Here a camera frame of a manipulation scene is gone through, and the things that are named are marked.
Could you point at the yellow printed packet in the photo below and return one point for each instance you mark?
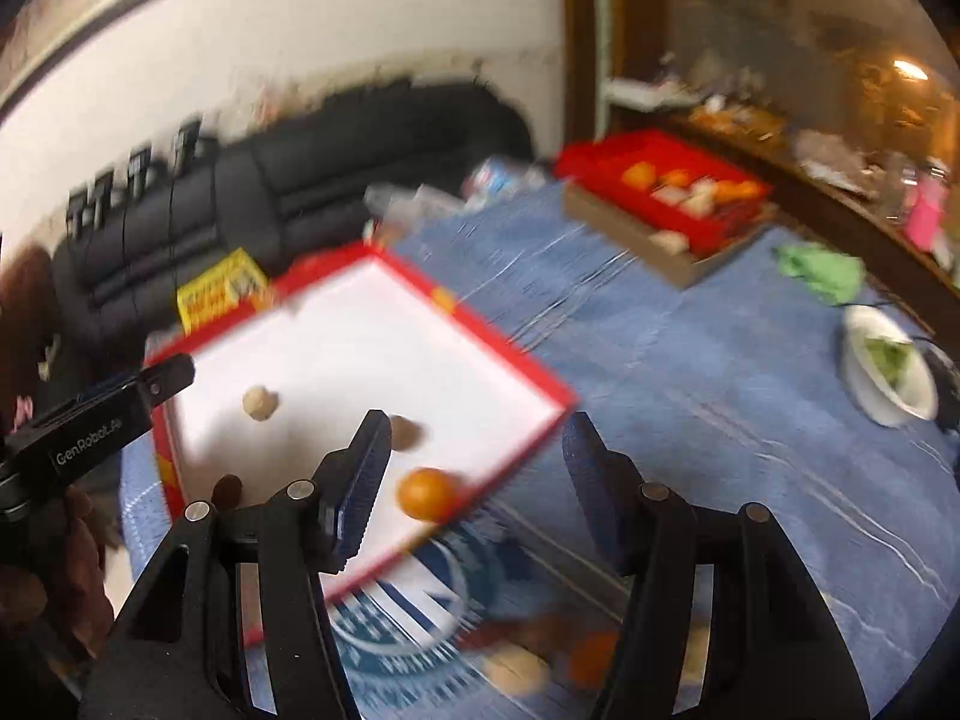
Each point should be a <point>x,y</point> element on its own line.
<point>217,292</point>

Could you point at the green cloth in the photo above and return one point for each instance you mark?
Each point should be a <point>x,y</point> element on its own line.
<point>821,274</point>

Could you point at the brown longan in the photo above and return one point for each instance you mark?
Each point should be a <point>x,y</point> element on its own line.
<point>410,435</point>

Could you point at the black leather sofa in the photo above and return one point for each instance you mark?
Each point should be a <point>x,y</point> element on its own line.
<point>300,165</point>

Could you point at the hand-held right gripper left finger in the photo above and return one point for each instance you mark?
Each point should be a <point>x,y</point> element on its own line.
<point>358,491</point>

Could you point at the pink bottle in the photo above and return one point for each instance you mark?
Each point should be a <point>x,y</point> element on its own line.
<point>928,217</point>

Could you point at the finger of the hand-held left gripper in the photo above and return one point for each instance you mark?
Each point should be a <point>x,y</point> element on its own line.
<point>166,379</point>

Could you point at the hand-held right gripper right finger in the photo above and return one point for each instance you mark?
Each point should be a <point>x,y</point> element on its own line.
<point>594,487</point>

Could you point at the white bowl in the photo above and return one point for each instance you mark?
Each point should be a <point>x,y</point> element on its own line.
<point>862,375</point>

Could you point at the beige candy chunk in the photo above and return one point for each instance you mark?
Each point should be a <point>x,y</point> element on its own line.
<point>697,199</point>
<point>517,671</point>
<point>260,403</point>

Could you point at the large red white-lined box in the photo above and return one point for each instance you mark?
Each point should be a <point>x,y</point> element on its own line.
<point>360,345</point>

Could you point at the clear plastic bottle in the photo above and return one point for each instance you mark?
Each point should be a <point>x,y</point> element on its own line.
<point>495,176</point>

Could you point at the clear plastic bag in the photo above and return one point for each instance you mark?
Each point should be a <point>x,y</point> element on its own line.
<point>409,206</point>

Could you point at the large wooden framed mirror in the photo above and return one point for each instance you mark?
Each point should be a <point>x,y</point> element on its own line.
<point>750,15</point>

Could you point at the black white gadget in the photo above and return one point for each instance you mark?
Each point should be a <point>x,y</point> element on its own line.
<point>191,141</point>

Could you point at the brown cardboard box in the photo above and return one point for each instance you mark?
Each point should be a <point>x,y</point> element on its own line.
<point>660,262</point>

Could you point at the green leafy scraps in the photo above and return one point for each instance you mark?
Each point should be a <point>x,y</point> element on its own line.
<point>889,352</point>

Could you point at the dark red date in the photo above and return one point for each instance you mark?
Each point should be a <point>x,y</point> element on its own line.
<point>227,491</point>
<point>525,630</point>

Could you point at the orange mandarin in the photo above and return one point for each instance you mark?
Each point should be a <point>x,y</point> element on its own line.
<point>592,658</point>
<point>427,493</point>
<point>639,175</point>
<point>739,191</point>
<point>675,178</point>

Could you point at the blue plaid tablecloth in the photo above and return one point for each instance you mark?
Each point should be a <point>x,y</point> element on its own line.
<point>712,390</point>

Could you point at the small red box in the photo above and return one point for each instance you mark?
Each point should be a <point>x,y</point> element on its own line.
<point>600,157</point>

